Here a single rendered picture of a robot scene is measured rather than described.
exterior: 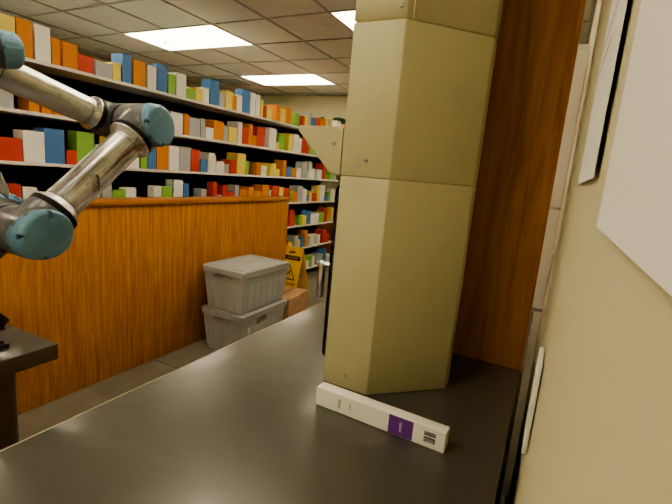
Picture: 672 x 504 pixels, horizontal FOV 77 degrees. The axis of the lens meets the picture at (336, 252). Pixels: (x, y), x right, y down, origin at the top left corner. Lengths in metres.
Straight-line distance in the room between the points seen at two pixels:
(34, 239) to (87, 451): 0.50
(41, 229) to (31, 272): 1.60
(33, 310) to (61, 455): 1.97
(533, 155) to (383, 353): 0.62
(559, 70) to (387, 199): 0.56
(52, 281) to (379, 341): 2.16
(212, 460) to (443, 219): 0.63
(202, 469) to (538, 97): 1.07
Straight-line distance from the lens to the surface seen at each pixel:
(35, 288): 2.76
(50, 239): 1.16
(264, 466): 0.78
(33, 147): 3.25
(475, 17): 1.00
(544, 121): 1.20
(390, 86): 0.90
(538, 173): 1.19
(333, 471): 0.78
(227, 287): 3.25
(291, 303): 3.86
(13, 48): 1.17
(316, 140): 0.95
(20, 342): 1.32
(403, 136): 0.88
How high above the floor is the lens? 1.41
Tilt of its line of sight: 10 degrees down
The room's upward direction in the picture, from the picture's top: 5 degrees clockwise
